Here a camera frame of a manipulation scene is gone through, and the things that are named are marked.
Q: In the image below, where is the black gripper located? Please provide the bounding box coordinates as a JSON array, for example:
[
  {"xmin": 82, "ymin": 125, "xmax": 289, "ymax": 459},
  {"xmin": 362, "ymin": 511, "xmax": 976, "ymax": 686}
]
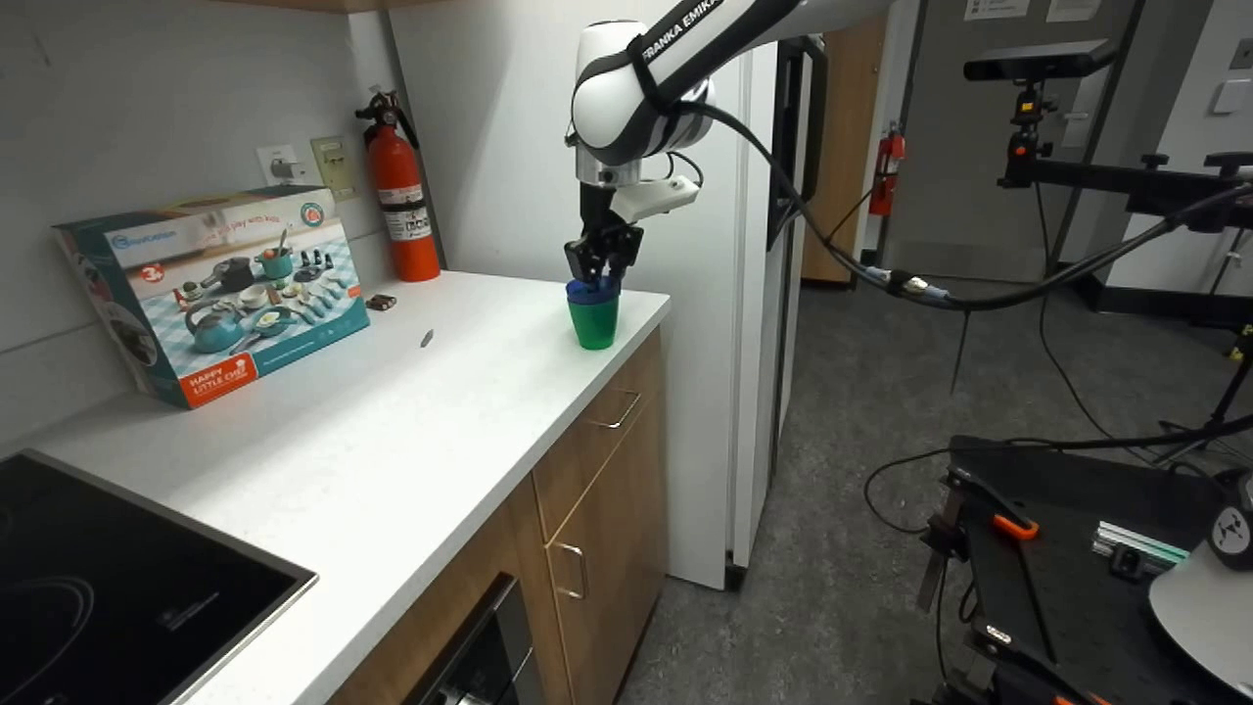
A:
[{"xmin": 565, "ymin": 186, "xmax": 644, "ymax": 292}]

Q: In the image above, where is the blue plastic cup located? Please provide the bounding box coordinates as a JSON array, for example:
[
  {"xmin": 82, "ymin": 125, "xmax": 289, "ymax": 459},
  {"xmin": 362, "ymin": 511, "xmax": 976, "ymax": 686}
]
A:
[{"xmin": 565, "ymin": 276, "xmax": 625, "ymax": 309}]

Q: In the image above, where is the green plastic cup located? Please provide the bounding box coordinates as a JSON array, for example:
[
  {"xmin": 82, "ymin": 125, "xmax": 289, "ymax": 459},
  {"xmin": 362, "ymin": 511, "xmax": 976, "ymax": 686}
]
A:
[{"xmin": 565, "ymin": 296, "xmax": 622, "ymax": 353}]

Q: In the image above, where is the white refrigerator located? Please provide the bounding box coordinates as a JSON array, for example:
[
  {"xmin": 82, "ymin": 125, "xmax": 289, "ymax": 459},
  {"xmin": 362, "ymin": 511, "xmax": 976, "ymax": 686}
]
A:
[{"xmin": 382, "ymin": 0, "xmax": 834, "ymax": 597}]

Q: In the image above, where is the large red fire extinguisher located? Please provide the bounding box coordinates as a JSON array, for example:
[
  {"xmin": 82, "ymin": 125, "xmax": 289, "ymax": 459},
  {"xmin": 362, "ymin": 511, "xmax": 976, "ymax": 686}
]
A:
[{"xmin": 352, "ymin": 91, "xmax": 446, "ymax": 286}]

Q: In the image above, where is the wooden kitchen cabinet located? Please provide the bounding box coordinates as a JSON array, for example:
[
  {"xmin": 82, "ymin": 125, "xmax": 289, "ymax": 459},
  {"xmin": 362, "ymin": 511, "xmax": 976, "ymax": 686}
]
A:
[{"xmin": 325, "ymin": 326, "xmax": 673, "ymax": 705}]

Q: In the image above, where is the wooden door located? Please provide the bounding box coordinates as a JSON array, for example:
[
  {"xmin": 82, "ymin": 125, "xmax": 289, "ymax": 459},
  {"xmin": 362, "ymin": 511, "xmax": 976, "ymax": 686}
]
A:
[{"xmin": 794, "ymin": 23, "xmax": 894, "ymax": 286}]

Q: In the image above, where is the small red fire extinguisher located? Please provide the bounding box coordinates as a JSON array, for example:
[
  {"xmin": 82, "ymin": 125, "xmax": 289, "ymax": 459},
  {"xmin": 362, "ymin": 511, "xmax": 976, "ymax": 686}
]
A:
[{"xmin": 866, "ymin": 125, "xmax": 913, "ymax": 225}]

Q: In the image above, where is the cookware set cardboard box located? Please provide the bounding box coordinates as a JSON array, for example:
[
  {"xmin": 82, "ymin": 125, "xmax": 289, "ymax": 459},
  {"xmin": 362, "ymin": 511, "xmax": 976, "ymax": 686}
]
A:
[{"xmin": 50, "ymin": 186, "xmax": 372, "ymax": 412}]

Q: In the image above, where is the black oven front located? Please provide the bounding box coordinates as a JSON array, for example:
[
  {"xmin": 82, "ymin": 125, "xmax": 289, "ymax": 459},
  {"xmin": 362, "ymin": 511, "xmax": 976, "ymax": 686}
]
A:
[{"xmin": 402, "ymin": 567, "xmax": 543, "ymax": 705}]

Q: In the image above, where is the orange black bar clamp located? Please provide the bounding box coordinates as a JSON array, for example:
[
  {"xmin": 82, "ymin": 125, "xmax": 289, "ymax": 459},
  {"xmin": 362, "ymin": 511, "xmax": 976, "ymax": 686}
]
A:
[{"xmin": 939, "ymin": 465, "xmax": 1065, "ymax": 657}]

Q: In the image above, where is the black robot cart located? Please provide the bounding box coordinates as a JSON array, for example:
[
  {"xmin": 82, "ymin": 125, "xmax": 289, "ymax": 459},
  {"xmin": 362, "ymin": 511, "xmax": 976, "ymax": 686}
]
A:
[{"xmin": 917, "ymin": 430, "xmax": 1253, "ymax": 705}]

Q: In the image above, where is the black glass cooktop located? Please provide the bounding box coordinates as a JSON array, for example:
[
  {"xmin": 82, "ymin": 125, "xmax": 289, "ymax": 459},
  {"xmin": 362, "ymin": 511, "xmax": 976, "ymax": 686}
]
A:
[{"xmin": 0, "ymin": 446, "xmax": 321, "ymax": 705}]

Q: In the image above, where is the teal metal bar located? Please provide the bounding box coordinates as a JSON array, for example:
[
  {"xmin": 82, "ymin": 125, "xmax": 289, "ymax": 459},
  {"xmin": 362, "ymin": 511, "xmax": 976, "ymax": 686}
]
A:
[{"xmin": 1093, "ymin": 519, "xmax": 1199, "ymax": 574}]

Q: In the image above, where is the black cap with logo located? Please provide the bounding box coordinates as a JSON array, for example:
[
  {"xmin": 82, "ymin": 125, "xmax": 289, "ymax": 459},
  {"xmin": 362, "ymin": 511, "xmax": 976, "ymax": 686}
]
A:
[{"xmin": 1202, "ymin": 465, "xmax": 1253, "ymax": 575}]

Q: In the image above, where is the white round disc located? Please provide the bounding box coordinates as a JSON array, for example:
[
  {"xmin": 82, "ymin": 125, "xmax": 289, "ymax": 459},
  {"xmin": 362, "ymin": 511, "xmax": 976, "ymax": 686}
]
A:
[{"xmin": 1147, "ymin": 541, "xmax": 1253, "ymax": 702}]

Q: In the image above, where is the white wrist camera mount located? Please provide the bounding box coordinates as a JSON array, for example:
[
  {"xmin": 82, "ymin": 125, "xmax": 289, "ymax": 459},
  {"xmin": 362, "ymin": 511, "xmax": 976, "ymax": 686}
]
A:
[{"xmin": 607, "ymin": 173, "xmax": 702, "ymax": 228}]

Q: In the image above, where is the metal drawer handle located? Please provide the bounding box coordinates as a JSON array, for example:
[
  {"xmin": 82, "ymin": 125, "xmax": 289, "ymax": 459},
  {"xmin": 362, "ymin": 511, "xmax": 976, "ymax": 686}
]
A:
[{"xmin": 578, "ymin": 390, "xmax": 644, "ymax": 434}]

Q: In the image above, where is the black refrigerator handle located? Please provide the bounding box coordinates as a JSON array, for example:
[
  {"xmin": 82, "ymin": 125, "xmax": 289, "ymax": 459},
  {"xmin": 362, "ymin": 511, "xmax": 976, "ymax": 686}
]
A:
[{"xmin": 776, "ymin": 23, "xmax": 834, "ymax": 246}]

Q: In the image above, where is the pale wall sticker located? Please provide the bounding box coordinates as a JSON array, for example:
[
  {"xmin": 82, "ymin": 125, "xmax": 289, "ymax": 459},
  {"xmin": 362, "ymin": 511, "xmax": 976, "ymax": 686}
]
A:
[{"xmin": 310, "ymin": 135, "xmax": 356, "ymax": 202}]

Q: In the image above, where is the metal cabinet door handle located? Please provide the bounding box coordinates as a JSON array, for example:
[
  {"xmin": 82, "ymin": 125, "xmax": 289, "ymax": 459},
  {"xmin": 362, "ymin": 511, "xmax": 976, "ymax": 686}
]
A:
[{"xmin": 543, "ymin": 537, "xmax": 592, "ymax": 604}]

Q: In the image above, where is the white wall outlet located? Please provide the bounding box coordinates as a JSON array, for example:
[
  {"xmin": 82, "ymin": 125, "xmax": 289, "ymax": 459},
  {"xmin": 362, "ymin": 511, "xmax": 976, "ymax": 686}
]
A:
[{"xmin": 253, "ymin": 143, "xmax": 321, "ymax": 189}]

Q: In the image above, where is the thin black floor cable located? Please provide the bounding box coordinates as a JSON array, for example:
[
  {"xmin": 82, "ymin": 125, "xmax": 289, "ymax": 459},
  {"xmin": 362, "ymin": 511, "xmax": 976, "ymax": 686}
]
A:
[{"xmin": 860, "ymin": 446, "xmax": 954, "ymax": 541}]

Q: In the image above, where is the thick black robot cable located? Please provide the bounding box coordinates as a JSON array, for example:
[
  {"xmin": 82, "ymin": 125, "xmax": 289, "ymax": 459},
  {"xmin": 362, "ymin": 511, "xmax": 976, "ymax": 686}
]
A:
[{"xmin": 676, "ymin": 101, "xmax": 1253, "ymax": 314}]

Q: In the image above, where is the white paper wall notice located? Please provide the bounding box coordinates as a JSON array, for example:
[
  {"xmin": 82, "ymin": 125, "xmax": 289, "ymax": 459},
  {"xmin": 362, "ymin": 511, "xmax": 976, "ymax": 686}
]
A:
[
  {"xmin": 1042, "ymin": 0, "xmax": 1106, "ymax": 27},
  {"xmin": 960, "ymin": 0, "xmax": 1032, "ymax": 27}
]

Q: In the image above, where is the black camera on stand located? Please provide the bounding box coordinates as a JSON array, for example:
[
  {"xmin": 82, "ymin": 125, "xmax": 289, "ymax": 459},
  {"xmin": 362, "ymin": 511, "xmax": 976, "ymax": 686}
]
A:
[{"xmin": 960, "ymin": 35, "xmax": 1122, "ymax": 87}]

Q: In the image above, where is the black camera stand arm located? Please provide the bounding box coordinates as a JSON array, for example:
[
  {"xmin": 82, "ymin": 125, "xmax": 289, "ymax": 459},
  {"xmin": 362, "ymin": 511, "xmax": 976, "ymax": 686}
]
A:
[{"xmin": 994, "ymin": 75, "xmax": 1253, "ymax": 241}]

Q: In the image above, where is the white wall switch panel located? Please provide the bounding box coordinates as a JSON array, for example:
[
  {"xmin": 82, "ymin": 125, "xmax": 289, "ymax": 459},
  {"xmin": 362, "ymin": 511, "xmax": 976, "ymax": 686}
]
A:
[{"xmin": 1206, "ymin": 75, "xmax": 1253, "ymax": 123}]

